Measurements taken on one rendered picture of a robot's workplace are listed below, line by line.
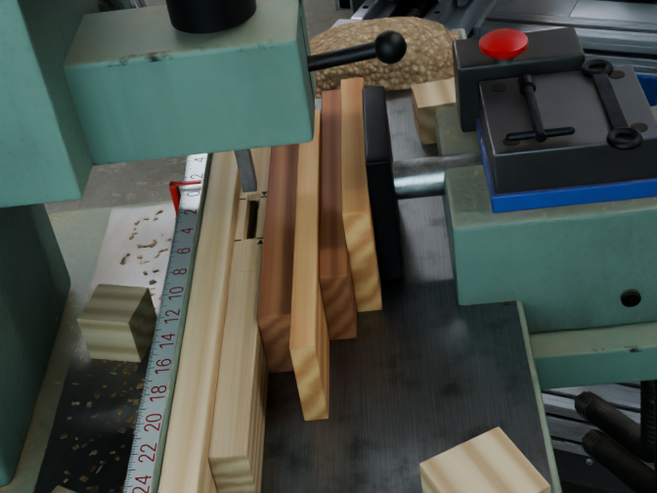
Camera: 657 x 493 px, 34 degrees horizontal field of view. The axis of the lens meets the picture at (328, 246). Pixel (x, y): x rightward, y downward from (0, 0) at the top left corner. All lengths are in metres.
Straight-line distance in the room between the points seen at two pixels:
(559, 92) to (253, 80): 0.19
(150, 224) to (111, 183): 1.60
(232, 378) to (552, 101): 0.25
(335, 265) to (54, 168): 0.17
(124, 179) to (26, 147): 1.94
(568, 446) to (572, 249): 0.95
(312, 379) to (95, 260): 0.39
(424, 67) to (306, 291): 0.33
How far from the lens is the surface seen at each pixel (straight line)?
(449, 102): 0.81
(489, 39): 0.69
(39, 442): 0.80
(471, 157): 0.69
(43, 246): 0.86
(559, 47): 0.71
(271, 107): 0.64
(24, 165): 0.64
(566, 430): 1.57
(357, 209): 0.63
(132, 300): 0.82
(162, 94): 0.64
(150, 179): 2.54
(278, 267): 0.65
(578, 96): 0.68
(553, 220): 0.64
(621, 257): 0.67
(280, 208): 0.70
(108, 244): 0.96
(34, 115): 0.62
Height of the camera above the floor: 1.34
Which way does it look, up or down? 37 degrees down
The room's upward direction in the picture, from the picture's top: 9 degrees counter-clockwise
